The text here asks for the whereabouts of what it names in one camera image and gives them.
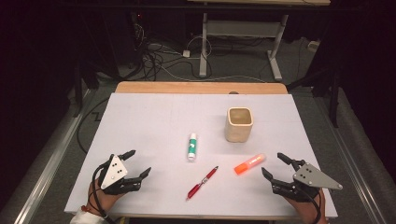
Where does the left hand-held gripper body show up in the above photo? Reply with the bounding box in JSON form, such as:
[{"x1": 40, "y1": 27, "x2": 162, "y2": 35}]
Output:
[{"x1": 97, "y1": 153, "x2": 143, "y2": 196}]

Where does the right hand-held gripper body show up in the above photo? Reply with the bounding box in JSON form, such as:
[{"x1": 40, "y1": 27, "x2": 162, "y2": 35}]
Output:
[{"x1": 270, "y1": 162, "x2": 344, "y2": 203}]

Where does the orange highlighter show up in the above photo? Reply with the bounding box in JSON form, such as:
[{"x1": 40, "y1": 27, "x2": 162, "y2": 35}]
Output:
[{"x1": 233, "y1": 152, "x2": 268, "y2": 176}]

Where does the beige square cup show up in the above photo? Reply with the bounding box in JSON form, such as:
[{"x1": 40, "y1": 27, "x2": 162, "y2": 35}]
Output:
[{"x1": 224, "y1": 106, "x2": 254, "y2": 144}]

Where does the red pen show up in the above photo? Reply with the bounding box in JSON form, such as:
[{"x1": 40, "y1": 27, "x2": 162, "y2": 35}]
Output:
[{"x1": 185, "y1": 165, "x2": 219, "y2": 202}]

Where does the person's left hand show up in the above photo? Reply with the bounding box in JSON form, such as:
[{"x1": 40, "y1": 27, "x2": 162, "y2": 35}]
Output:
[{"x1": 84, "y1": 182, "x2": 127, "y2": 217}]

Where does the person's right hand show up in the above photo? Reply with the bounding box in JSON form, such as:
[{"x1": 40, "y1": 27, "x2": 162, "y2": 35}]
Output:
[{"x1": 285, "y1": 193, "x2": 329, "y2": 224}]

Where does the white board mat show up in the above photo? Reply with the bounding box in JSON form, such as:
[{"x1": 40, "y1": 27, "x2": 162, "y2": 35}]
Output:
[{"x1": 64, "y1": 92, "x2": 339, "y2": 219}]

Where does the white green glue stick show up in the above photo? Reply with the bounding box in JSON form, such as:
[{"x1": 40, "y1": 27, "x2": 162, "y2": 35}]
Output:
[{"x1": 186, "y1": 133, "x2": 199, "y2": 162}]

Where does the black metal stand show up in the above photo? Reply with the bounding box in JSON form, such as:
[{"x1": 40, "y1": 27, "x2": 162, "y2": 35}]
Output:
[
  {"x1": 288, "y1": 60, "x2": 342, "y2": 129},
  {"x1": 72, "y1": 57, "x2": 101, "y2": 119}
]

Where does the wooden table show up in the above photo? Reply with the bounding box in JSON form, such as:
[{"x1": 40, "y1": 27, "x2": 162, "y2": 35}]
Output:
[{"x1": 71, "y1": 80, "x2": 331, "y2": 222}]

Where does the white metal desk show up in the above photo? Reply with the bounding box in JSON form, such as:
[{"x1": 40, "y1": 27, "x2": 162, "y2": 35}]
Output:
[{"x1": 186, "y1": 0, "x2": 332, "y2": 82}]

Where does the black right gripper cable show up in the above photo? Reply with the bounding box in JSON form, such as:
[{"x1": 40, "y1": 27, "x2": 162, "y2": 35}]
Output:
[{"x1": 297, "y1": 185, "x2": 323, "y2": 224}]

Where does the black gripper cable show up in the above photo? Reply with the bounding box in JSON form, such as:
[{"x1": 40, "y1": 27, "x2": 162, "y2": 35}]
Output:
[
  {"x1": 91, "y1": 161, "x2": 118, "y2": 224},
  {"x1": 297, "y1": 185, "x2": 323, "y2": 224}
]

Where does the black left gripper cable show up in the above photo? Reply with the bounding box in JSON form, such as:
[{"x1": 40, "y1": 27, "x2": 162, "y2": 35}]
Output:
[{"x1": 91, "y1": 161, "x2": 118, "y2": 224}]

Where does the silver metal rail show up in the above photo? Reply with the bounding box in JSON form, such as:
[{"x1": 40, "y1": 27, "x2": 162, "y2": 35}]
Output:
[
  {"x1": 312, "y1": 94, "x2": 390, "y2": 224},
  {"x1": 12, "y1": 88, "x2": 98, "y2": 224}
]

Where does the red bracelet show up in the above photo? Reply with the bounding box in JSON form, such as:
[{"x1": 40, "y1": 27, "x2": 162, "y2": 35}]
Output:
[{"x1": 79, "y1": 204, "x2": 94, "y2": 216}]

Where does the black floor cable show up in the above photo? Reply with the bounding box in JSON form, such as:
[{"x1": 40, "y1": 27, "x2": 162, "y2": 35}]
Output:
[{"x1": 76, "y1": 97, "x2": 110, "y2": 156}]

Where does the bundle of black floor cables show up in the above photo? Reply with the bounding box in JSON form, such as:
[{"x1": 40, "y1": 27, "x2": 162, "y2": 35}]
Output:
[{"x1": 129, "y1": 21, "x2": 216, "y2": 82}]

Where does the white floor cable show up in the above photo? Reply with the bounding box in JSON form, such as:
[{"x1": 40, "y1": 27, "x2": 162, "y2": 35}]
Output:
[{"x1": 160, "y1": 64, "x2": 267, "y2": 84}]

